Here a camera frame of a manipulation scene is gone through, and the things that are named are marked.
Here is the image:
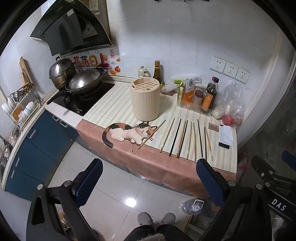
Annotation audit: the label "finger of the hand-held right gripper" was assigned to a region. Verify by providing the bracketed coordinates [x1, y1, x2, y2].
[251, 155, 281, 189]
[282, 151, 296, 165]

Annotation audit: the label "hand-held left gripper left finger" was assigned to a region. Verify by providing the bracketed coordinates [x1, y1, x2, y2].
[26, 158, 103, 241]

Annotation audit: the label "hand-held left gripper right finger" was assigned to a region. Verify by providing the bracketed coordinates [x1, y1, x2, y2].
[196, 158, 273, 241]

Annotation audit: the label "set of chopsticks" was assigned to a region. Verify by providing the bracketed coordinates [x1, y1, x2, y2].
[138, 118, 213, 162]

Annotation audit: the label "beige round utensil holder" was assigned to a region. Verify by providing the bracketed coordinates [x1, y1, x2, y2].
[130, 78, 160, 122]

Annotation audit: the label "clear plastic water bottle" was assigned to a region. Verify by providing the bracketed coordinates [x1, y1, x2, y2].
[181, 199, 205, 216]

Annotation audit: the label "glass sliding door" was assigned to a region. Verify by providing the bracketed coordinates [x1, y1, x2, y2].
[238, 30, 296, 186]

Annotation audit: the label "grey slipper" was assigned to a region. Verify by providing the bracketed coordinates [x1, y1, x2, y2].
[137, 212, 154, 227]
[161, 212, 176, 226]

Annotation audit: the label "blue kitchen cabinet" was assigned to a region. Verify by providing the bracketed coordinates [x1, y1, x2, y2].
[5, 110, 79, 201]

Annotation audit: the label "large clear plastic bag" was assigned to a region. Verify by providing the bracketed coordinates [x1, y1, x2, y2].
[212, 80, 245, 129]

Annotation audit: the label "clear condiment tray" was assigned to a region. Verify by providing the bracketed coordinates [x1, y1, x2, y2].
[177, 92, 217, 117]

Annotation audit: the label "black induction cooktop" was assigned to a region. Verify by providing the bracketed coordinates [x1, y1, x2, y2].
[47, 81, 115, 117]

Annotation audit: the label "striped cat print tablecloth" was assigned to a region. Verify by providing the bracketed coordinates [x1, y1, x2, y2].
[76, 81, 238, 197]

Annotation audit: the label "jar with brown lid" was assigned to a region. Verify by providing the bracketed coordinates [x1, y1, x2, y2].
[194, 90, 204, 106]

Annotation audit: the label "steel sink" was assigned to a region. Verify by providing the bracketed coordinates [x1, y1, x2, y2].
[0, 125, 22, 178]

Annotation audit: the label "steel wok with lid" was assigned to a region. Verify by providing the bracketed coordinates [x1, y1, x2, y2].
[46, 79, 105, 105]

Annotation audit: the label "white cup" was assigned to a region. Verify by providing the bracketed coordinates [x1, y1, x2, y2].
[23, 101, 36, 117]

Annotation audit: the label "yellow packet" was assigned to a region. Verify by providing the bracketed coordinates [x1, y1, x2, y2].
[178, 82, 186, 100]

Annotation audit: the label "steel wok lid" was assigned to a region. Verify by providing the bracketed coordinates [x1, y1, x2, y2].
[66, 68, 104, 91]

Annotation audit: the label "stack of white bowls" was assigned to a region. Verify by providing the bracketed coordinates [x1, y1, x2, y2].
[1, 97, 15, 114]

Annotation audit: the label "stainless steel steamer pot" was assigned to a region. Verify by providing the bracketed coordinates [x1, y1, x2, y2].
[48, 56, 77, 90]

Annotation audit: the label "small white kettle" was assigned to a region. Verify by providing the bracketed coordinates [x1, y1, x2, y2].
[138, 66, 149, 79]

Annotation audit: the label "dark bottle with gold cap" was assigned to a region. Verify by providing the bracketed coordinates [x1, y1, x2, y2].
[152, 60, 164, 85]

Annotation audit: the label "wooden cutting board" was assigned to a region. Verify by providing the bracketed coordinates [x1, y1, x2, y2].
[19, 56, 34, 86]

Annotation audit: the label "black range hood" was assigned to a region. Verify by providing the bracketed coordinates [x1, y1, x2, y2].
[30, 0, 115, 57]

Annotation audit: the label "white wall socket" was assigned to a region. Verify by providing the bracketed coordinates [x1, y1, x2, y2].
[210, 56, 226, 74]
[235, 67, 250, 84]
[223, 61, 239, 79]

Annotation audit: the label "wire dish rack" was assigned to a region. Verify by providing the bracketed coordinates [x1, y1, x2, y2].
[1, 83, 43, 131]

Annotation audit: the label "colourful wall stickers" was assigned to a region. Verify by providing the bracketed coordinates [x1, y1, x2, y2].
[67, 49, 122, 76]

